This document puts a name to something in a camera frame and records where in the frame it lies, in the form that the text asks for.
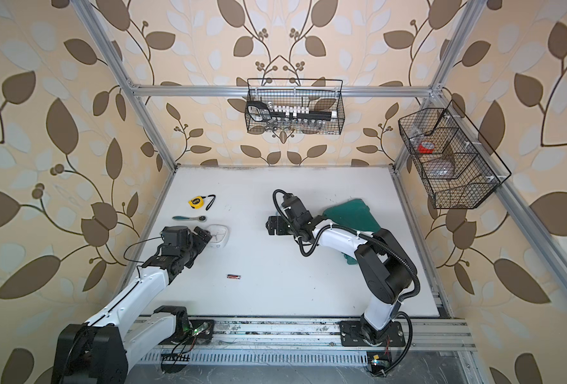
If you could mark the green plastic case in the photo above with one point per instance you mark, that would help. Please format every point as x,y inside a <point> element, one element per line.
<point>353,214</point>

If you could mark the aluminium front rail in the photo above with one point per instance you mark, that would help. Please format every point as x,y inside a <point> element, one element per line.
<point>268,333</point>

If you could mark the right black wire basket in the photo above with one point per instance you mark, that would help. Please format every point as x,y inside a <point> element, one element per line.
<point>479,169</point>

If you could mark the teal handled ratchet tool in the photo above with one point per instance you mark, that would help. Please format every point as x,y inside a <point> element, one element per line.
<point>200,218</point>

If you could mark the black handled scissors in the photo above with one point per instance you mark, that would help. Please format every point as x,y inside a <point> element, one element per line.
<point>261,112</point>

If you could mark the back black wire basket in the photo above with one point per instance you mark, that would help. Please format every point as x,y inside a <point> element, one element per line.
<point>294,105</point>

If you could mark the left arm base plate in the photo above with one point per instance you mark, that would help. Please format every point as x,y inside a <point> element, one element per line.
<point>197,330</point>

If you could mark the clear plastic bag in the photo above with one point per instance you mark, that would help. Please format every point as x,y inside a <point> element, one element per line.
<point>440,168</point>

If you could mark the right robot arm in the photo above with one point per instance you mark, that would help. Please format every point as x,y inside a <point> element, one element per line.
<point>389,273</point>

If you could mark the yellow tape measure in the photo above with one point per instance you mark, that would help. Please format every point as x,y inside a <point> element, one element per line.
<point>201,201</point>

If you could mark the socket bit rail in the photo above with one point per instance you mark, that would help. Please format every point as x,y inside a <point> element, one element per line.
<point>305,113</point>

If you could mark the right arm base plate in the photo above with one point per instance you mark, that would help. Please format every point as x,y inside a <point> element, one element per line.
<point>361,334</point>

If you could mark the black wire basket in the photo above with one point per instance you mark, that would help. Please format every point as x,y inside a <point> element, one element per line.
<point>479,169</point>
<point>294,105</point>

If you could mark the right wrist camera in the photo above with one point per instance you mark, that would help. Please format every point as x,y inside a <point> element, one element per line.
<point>293,206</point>

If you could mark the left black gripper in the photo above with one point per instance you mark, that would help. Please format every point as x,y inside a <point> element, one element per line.
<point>198,242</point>

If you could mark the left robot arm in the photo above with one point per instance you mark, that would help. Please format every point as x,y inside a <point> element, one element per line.
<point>106,347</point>

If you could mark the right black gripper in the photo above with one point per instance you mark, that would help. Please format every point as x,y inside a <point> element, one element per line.
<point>272,225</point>

